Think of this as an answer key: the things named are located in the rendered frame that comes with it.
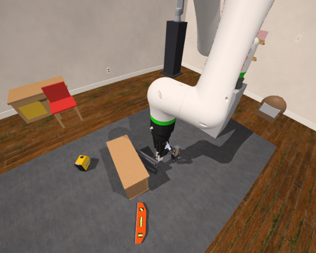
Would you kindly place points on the tan wooden cabinet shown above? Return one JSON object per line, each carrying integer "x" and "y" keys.
{"x": 130, "y": 163}

